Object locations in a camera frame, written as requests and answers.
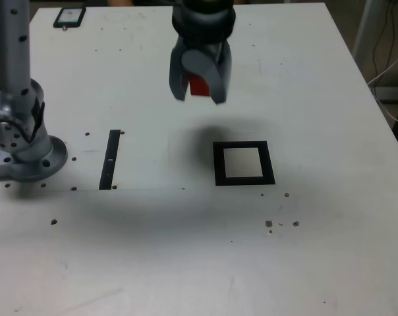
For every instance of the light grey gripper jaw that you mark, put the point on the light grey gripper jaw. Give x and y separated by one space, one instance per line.
215 79

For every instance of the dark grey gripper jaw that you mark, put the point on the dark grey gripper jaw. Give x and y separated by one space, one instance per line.
176 79

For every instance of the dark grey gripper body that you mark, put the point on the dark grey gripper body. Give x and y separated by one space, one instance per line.
204 45

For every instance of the red cube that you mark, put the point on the red cube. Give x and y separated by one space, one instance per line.
197 87

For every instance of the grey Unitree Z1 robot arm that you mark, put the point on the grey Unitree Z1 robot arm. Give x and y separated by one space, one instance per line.
31 154

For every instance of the black tape square outline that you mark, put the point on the black tape square outline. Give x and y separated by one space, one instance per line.
218 164

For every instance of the black tape strip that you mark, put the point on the black tape strip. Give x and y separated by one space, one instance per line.
108 164

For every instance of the black smartphone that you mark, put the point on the black smartphone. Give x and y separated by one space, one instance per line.
68 18

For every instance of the white metal frame post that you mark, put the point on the white metal frame post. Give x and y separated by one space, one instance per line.
363 33

